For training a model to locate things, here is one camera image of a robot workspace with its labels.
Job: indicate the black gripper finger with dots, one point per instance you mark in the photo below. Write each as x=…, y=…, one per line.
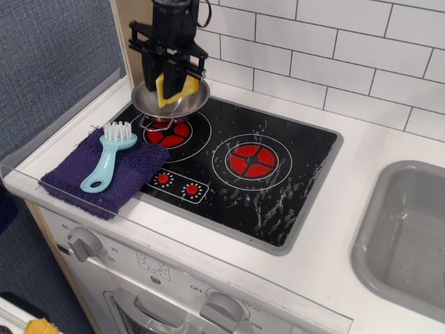
x=153, y=65
x=175, y=74

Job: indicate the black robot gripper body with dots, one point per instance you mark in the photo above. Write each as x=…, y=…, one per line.
x=173, y=28

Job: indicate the yellow cheese wedge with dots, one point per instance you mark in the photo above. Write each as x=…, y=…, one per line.
x=191, y=86

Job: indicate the small steel bowl pan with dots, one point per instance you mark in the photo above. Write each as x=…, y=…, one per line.
x=174, y=106

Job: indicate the light blue scrub brush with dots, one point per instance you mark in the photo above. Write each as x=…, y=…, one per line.
x=117, y=136

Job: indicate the purple towel cloth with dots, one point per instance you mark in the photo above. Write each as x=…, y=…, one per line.
x=134, y=167

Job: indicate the black toy stovetop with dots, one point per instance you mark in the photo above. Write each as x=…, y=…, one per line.
x=249, y=175

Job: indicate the grey left oven knob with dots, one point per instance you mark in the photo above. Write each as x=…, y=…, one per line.
x=83, y=243

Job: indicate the grey oven knob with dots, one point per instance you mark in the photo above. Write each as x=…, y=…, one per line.
x=83, y=243
x=222, y=311

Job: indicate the white toy oven front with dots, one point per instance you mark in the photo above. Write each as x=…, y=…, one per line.
x=126, y=291

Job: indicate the grey right oven knob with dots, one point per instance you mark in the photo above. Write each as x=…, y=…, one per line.
x=222, y=311

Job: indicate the grey sink basin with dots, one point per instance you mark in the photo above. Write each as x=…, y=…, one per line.
x=398, y=253

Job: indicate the wooden side post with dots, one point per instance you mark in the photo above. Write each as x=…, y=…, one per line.
x=124, y=12

